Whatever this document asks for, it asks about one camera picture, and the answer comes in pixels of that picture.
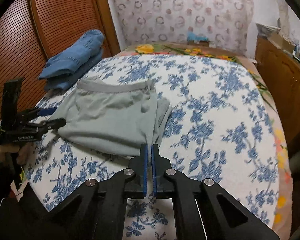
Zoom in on grey pants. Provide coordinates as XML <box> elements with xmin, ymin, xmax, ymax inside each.
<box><xmin>51</xmin><ymin>77</ymin><xmax>172</xmax><ymax>157</ymax></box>

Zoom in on person's left hand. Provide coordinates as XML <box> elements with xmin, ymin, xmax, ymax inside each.
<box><xmin>0</xmin><ymin>144</ymin><xmax>31</xmax><ymax>165</ymax></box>

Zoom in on blue denim jeans stack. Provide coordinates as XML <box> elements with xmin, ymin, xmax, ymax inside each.
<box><xmin>38</xmin><ymin>29</ymin><xmax>104</xmax><ymax>91</ymax></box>

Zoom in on colourful flower blanket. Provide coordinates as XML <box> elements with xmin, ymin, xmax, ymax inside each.
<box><xmin>121</xmin><ymin>43</ymin><xmax>293</xmax><ymax>239</ymax></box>

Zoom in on blue floral white bedsheet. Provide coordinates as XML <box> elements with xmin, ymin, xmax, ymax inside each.
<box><xmin>26</xmin><ymin>55</ymin><xmax>279</xmax><ymax>228</ymax></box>

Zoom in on brown louvered wardrobe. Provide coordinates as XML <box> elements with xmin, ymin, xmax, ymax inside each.
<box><xmin>0</xmin><ymin>0</ymin><xmax>120</xmax><ymax>118</ymax></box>

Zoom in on patterned lace curtain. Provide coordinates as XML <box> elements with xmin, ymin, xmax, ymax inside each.
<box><xmin>113</xmin><ymin>0</ymin><xmax>254</xmax><ymax>55</ymax></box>

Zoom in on wooden sideboard cabinet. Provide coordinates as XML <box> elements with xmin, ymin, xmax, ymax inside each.
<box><xmin>255</xmin><ymin>37</ymin><xmax>300</xmax><ymax>143</ymax></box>

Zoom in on cardboard box with blue bag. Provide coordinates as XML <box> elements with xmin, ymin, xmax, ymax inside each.
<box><xmin>187</xmin><ymin>31</ymin><xmax>210</xmax><ymax>47</ymax></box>

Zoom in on cardboard box on sideboard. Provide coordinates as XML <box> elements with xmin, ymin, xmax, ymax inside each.
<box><xmin>268</xmin><ymin>33</ymin><xmax>295</xmax><ymax>53</ymax></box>

